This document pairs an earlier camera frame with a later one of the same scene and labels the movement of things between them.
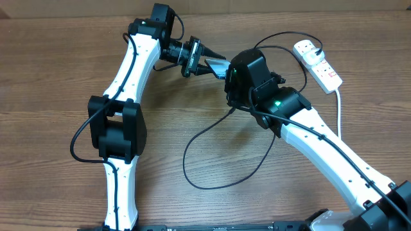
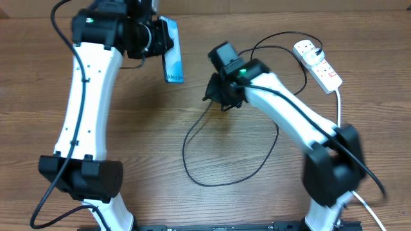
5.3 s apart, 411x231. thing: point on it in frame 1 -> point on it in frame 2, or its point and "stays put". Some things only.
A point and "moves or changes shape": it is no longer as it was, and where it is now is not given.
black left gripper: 196,48 -> 161,40
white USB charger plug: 311,57 stays put
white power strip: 322,72 stays put
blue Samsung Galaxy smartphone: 219,67 moves or changes shape
